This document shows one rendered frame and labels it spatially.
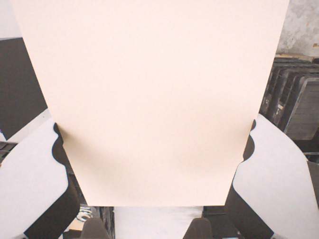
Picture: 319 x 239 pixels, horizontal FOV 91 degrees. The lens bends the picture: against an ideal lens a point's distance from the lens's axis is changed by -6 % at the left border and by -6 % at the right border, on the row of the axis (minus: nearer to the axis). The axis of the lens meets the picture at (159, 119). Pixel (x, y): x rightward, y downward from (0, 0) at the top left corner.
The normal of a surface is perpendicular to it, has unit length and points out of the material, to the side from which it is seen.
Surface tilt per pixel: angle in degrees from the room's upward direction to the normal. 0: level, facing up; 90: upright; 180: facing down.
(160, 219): 0
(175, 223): 0
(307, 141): 90
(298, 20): 0
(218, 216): 90
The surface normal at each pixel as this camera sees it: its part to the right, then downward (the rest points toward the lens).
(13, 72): 1.00, 0.00
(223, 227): -0.02, -0.86
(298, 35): 0.00, 0.50
